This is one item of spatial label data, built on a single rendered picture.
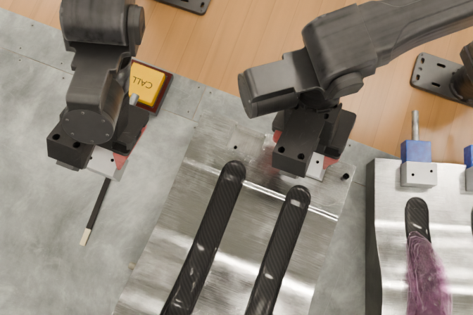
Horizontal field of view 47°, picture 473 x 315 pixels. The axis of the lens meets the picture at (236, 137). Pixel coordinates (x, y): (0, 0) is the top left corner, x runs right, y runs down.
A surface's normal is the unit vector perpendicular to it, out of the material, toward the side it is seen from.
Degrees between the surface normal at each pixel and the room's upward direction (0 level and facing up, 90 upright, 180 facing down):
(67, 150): 62
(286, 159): 72
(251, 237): 3
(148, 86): 0
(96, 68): 27
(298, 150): 22
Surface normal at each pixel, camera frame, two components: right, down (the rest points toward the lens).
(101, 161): 0.03, -0.22
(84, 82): 0.07, -0.66
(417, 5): -0.19, -0.18
